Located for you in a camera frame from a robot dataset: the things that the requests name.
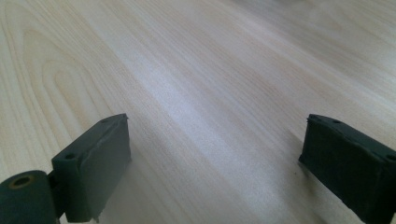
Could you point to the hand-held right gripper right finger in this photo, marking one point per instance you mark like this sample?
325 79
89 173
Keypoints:
348 158

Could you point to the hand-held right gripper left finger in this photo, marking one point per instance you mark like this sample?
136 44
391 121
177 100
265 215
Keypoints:
93 174

